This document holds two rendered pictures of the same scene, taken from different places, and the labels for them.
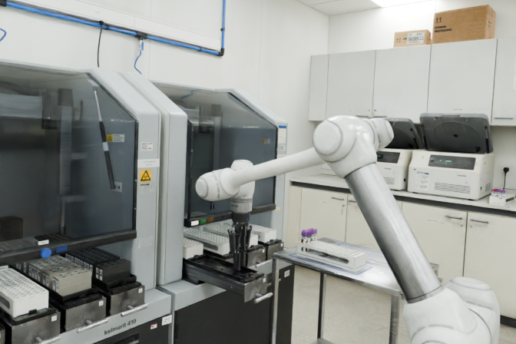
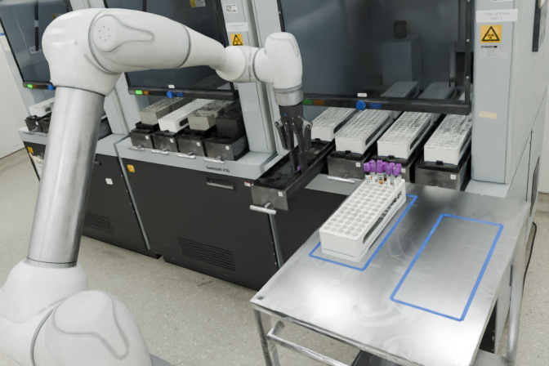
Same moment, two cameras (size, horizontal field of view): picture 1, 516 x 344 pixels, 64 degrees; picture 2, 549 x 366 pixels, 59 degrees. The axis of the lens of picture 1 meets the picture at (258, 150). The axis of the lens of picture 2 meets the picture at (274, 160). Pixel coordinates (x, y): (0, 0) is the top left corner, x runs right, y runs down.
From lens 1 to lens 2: 2.07 m
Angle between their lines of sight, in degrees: 86
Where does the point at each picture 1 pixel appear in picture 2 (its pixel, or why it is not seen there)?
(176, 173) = not seen: hidden behind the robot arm
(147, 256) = (255, 121)
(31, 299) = (165, 122)
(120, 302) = (212, 149)
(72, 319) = (182, 146)
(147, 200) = not seen: hidden behind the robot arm
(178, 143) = (265, 2)
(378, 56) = not seen: outside the picture
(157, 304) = (246, 167)
